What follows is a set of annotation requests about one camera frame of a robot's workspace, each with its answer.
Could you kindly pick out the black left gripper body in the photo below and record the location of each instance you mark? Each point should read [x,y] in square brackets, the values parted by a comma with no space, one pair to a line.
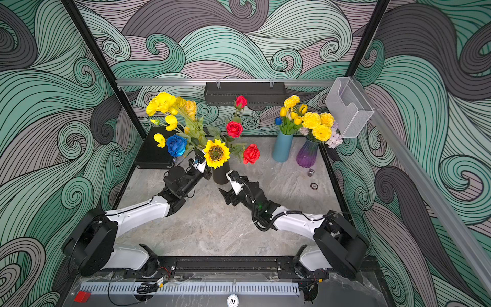
[192,178]

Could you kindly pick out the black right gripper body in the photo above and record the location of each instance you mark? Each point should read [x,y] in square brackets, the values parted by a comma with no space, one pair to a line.
[243,199]

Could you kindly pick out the black cylindrical vase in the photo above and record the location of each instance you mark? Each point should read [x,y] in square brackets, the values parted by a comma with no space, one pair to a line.
[219,174]

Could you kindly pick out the yellow sunflower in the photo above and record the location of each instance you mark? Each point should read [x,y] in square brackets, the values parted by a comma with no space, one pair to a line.
[216,153]

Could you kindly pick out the yellow flower bunch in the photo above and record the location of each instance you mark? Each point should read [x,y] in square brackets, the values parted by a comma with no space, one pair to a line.
[179,116]

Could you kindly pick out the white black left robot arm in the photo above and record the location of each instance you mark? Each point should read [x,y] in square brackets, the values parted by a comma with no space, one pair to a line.
[91,247]

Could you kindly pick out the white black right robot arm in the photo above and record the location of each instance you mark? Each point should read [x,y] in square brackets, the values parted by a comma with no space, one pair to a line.
[338,244]

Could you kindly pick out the teal ceramic vase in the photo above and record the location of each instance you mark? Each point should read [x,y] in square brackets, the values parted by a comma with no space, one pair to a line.
[281,151]

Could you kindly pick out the purple glass vase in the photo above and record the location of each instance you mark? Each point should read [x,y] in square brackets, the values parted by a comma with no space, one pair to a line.
[307,155]

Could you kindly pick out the blue rose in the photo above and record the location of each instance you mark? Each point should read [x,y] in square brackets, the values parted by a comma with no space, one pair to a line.
[176,145]

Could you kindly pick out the red rose stem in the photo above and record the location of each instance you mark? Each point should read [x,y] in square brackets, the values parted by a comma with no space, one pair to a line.
[230,143]

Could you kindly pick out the black ribbed hard case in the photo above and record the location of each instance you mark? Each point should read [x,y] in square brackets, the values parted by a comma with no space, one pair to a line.
[150,156]

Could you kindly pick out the yellow tulip bouquet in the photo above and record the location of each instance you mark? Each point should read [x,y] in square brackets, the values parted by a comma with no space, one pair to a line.
[290,120]

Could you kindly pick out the black hanging tray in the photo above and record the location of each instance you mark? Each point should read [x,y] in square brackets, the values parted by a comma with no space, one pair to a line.
[256,93]

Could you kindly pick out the yellow carnation bouquet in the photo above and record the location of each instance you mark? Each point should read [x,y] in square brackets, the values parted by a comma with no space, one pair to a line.
[321,128]

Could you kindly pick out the red small block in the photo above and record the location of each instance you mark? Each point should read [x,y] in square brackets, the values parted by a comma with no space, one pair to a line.
[82,297]

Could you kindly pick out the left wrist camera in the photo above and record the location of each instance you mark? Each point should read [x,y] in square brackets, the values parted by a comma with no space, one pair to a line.
[198,163]

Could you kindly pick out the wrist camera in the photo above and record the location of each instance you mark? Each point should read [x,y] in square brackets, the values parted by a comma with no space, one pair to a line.
[198,163]
[235,181]

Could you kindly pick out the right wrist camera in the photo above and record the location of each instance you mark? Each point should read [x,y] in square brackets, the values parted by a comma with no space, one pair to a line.
[235,181]

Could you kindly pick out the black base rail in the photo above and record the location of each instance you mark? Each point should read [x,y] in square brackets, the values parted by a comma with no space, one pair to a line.
[282,267]

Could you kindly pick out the clear acrylic wall box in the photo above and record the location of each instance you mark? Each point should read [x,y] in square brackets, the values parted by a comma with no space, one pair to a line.
[348,102]

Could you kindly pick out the white slotted cable duct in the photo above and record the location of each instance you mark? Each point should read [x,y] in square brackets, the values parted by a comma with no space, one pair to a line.
[196,288]

